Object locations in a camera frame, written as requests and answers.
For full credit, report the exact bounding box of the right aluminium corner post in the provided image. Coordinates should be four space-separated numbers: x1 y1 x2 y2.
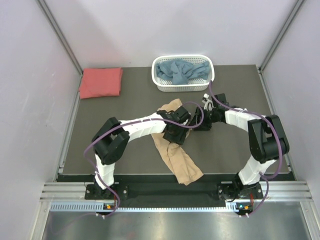
257 0 306 74

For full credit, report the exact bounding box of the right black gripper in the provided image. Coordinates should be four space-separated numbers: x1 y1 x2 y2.
188 106 219 131

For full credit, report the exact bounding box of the crumpled blue t shirt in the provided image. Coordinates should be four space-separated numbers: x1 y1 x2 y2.
155 59 211 85

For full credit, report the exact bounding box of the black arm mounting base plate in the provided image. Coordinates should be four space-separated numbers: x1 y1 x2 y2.
84 174 263 207

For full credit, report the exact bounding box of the beige t shirt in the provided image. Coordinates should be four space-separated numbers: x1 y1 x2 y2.
152 98 205 186

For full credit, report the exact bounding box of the left aluminium corner post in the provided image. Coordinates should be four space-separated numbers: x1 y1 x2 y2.
35 0 83 75

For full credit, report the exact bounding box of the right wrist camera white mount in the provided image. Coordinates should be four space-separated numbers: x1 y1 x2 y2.
202 93 214 111

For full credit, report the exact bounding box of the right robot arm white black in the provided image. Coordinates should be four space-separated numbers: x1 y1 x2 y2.
190 93 290 201

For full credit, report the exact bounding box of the white perforated plastic basket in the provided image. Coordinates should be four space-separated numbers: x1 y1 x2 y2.
151 54 215 92

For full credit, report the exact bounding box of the folded red t shirt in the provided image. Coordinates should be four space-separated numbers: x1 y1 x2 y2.
78 67 123 99

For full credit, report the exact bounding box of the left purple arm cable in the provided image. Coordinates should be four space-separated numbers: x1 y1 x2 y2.
83 101 201 218

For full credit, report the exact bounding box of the white slotted cable duct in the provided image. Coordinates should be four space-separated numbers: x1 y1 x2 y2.
50 202 252 213

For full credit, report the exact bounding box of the aluminium corner post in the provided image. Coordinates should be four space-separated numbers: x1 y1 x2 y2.
35 0 83 75
257 0 306 74

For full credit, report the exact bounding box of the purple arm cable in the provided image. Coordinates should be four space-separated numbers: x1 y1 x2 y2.
83 101 201 218
208 79 287 218

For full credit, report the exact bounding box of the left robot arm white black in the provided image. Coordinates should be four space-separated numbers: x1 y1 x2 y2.
83 106 191 200

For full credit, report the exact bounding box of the aluminium front frame rail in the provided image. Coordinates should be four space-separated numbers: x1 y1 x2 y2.
40 181 313 202

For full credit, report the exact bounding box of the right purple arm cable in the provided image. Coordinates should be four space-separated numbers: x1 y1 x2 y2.
208 79 287 218

